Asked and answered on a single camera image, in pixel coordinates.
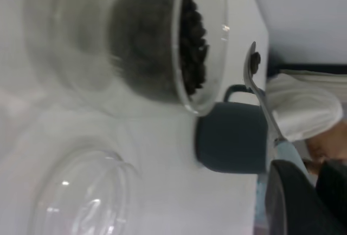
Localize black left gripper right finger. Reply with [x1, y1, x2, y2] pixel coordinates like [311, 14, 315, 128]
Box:
[316, 160, 347, 235]

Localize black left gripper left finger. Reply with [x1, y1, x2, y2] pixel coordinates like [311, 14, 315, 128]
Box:
[265, 159, 330, 235]

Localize metal spoon light blue handle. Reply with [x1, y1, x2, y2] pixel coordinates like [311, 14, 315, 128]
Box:
[242, 41, 303, 173]

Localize dark blue ceramic mug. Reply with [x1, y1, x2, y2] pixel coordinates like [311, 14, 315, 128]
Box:
[194, 83, 272, 175]

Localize scooped dark coffee beans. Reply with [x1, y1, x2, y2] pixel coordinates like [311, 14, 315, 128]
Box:
[248, 51, 262, 74]

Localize dark coffee beans pile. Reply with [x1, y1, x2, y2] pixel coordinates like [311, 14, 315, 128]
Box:
[108, 0, 211, 103]

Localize double-walled clear glass cup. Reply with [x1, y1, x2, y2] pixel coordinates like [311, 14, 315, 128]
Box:
[24, 0, 230, 118]

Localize white bunched fabric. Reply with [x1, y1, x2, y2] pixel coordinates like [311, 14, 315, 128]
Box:
[266, 72, 343, 141]

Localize clear round glass saucer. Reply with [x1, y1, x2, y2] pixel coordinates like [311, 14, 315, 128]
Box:
[31, 148, 142, 235]

